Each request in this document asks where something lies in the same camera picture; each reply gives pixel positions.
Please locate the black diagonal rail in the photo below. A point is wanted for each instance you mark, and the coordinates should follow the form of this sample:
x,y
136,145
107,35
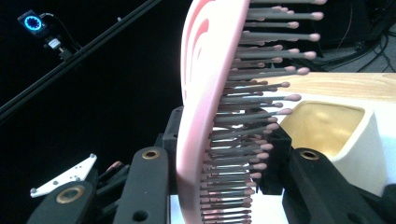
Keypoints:
x,y
93,46

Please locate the pink hairbrush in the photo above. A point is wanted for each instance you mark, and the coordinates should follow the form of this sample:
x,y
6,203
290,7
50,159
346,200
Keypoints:
x,y
205,93

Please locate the beige square cup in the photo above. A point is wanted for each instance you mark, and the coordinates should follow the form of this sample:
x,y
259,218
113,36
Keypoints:
x,y
358,161

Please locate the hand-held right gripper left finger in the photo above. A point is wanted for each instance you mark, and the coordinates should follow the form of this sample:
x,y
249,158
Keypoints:
x,y
170,133

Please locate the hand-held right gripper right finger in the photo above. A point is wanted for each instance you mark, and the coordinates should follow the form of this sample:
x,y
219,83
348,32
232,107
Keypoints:
x,y
278,158

